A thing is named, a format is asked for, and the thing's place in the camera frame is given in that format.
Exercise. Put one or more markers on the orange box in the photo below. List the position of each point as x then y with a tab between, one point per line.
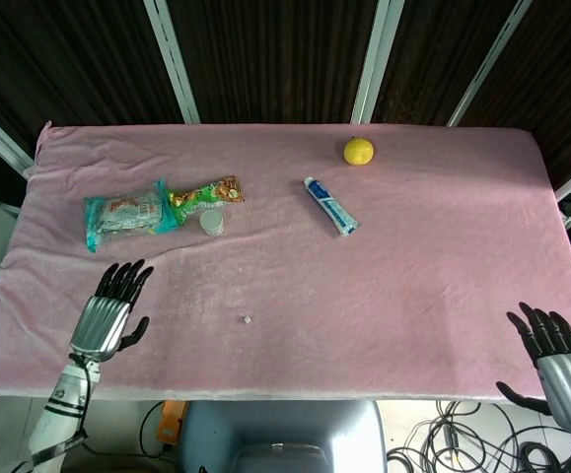
170	424

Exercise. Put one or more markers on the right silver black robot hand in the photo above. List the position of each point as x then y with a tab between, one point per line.
561	369

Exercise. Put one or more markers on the teal snack packet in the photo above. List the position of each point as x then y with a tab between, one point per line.
122	217

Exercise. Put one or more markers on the yellow lemon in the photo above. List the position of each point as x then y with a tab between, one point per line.
359	151

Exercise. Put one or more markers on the pink fleece table cloth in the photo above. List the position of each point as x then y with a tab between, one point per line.
285	276

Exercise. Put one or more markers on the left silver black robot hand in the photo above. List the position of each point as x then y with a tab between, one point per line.
105	320

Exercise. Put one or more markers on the blue white toothpaste tube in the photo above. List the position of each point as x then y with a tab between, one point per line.
330	207

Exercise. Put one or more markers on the green orange snack packet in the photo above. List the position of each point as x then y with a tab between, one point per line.
206	194

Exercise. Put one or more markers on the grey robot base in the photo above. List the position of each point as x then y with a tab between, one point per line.
280	438

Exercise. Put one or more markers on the white shoe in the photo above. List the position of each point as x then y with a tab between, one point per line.
568	222

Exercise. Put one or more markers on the small white cup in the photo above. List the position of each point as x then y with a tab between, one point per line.
212	224

